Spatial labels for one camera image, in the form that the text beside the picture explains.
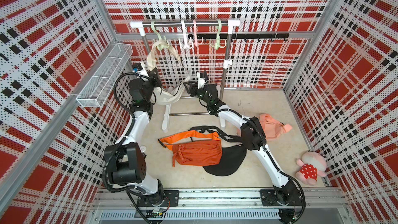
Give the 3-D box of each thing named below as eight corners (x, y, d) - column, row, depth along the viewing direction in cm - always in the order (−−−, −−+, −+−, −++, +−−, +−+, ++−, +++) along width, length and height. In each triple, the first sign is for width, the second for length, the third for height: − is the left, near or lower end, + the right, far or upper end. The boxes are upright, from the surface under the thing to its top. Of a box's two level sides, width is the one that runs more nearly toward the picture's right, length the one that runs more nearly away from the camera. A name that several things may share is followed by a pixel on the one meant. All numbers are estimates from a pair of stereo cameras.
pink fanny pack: (270, 142, 94) (276, 135, 87) (255, 123, 103) (259, 114, 96) (285, 135, 97) (292, 127, 90) (270, 117, 106) (274, 108, 99)
